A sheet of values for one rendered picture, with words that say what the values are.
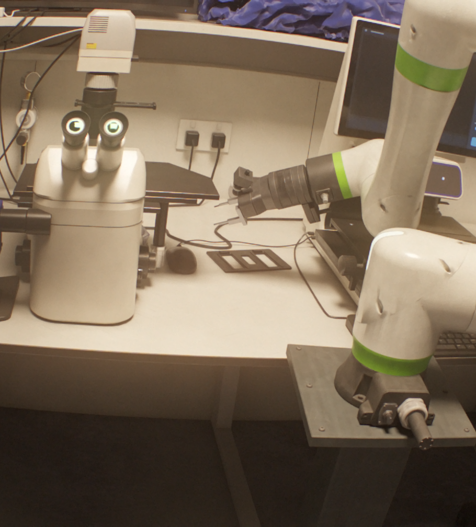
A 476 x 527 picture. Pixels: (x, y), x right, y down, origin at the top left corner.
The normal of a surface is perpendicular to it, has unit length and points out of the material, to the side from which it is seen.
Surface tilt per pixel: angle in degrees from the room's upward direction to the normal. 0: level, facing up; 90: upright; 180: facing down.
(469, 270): 49
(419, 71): 116
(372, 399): 81
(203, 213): 0
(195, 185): 0
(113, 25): 73
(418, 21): 108
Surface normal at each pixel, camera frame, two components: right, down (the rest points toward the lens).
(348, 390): -0.63, -0.38
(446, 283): 0.01, 0.27
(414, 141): -0.25, 0.74
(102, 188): 0.24, -0.27
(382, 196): -0.72, 0.40
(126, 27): 0.22, 0.13
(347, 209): 0.11, 0.77
